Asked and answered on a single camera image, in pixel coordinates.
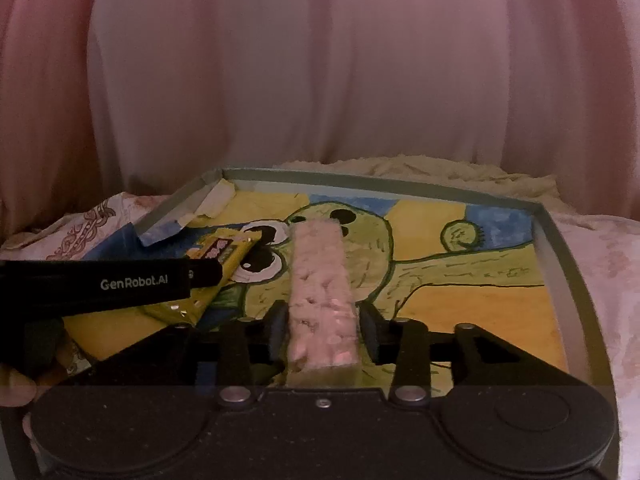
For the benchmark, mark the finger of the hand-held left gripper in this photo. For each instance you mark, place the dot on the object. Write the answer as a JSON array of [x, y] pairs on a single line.
[[206, 273]]

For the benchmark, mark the pink curtain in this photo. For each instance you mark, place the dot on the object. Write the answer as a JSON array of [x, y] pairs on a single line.
[[320, 60]]

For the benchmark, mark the cream fuzzy blanket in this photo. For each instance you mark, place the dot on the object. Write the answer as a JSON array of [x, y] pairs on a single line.
[[425, 167]]

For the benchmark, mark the clear packet of pink snacks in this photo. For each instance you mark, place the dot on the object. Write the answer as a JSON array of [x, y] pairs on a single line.
[[320, 280]]

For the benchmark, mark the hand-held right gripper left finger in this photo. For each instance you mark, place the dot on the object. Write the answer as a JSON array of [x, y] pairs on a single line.
[[278, 332]]

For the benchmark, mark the grey shallow box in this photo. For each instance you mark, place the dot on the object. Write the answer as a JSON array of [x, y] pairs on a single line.
[[555, 270]]

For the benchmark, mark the yellow snack packet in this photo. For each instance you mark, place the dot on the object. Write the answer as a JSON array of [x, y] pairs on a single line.
[[227, 252]]

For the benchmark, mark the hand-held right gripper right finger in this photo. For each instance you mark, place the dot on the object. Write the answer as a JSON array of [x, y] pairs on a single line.
[[369, 332]]

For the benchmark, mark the floral blanket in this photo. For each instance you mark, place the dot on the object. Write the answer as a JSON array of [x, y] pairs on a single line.
[[600, 270]]

